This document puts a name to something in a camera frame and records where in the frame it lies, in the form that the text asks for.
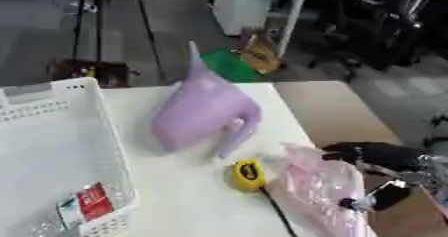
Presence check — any pink plastic bag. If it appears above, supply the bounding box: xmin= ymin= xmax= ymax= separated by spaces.
xmin=264 ymin=142 xmax=382 ymax=237

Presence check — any white plastic basket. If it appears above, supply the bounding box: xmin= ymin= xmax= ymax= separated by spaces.
xmin=0 ymin=76 xmax=142 ymax=237

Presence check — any black office chair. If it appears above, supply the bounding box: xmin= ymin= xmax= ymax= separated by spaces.
xmin=306 ymin=0 xmax=436 ymax=82

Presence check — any red small packet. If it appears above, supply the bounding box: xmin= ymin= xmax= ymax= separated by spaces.
xmin=75 ymin=181 xmax=116 ymax=222

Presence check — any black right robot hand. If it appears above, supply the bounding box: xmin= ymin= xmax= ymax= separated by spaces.
xmin=320 ymin=141 xmax=433 ymax=213

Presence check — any purple watering can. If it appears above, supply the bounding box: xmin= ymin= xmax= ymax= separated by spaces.
xmin=152 ymin=40 xmax=263 ymax=159

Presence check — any white cabinet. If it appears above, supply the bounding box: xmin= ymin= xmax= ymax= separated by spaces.
xmin=210 ymin=0 xmax=280 ymax=37

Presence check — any black tripod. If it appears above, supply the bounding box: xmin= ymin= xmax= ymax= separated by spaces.
xmin=68 ymin=0 xmax=168 ymax=82

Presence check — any yellow tape measure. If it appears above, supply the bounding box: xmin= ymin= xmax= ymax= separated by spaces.
xmin=225 ymin=158 xmax=268 ymax=192

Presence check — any black tape measure strap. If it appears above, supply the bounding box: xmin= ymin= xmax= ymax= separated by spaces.
xmin=259 ymin=186 xmax=301 ymax=237

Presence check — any dark brown bag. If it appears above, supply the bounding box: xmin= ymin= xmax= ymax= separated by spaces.
xmin=45 ymin=59 xmax=140 ymax=89

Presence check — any white table leg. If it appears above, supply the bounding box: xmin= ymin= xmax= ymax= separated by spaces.
xmin=274 ymin=0 xmax=315 ymax=59

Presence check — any green bag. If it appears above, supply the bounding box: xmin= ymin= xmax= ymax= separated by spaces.
xmin=199 ymin=47 xmax=265 ymax=83

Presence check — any brown paper bag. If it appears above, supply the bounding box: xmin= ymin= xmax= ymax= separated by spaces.
xmin=236 ymin=29 xmax=286 ymax=75

